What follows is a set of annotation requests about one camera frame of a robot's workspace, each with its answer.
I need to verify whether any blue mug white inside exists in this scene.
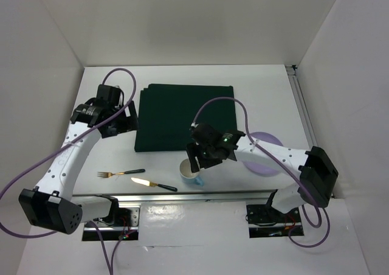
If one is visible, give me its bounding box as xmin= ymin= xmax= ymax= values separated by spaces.
xmin=179 ymin=159 xmax=204 ymax=187

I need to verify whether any dark green cloth placemat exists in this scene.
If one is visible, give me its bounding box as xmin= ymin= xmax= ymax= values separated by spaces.
xmin=134 ymin=83 xmax=234 ymax=153

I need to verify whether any gold knife black handle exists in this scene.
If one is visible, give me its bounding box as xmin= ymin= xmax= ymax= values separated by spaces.
xmin=131 ymin=177 xmax=177 ymax=192

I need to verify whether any purple plastic plate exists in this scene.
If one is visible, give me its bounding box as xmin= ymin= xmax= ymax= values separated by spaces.
xmin=243 ymin=131 xmax=283 ymax=177

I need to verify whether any gold fork black handle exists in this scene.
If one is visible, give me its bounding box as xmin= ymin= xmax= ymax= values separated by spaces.
xmin=97 ymin=169 xmax=146 ymax=178

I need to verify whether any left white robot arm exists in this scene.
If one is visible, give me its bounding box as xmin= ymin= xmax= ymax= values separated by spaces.
xmin=18 ymin=85 xmax=138 ymax=234

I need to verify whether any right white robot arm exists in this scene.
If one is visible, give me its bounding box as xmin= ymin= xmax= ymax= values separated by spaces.
xmin=186 ymin=124 xmax=339 ymax=221

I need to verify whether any aluminium rail front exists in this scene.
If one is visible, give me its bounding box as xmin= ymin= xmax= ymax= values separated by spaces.
xmin=72 ymin=189 xmax=335 ymax=204

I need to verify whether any aluminium rail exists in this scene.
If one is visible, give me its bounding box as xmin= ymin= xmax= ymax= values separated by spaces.
xmin=284 ymin=65 xmax=318 ymax=151
xmin=72 ymin=189 xmax=335 ymax=204

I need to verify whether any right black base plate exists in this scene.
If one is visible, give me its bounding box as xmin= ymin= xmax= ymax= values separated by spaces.
xmin=245 ymin=204 xmax=304 ymax=238

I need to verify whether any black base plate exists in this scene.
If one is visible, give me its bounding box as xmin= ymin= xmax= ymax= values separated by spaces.
xmin=245 ymin=204 xmax=304 ymax=238
xmin=93 ymin=206 xmax=140 ymax=242

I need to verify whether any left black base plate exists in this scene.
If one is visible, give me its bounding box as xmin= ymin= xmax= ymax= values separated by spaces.
xmin=93 ymin=206 xmax=140 ymax=242

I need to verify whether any aluminium rail right side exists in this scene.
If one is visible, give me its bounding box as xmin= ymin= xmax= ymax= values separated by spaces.
xmin=284 ymin=65 xmax=318 ymax=151

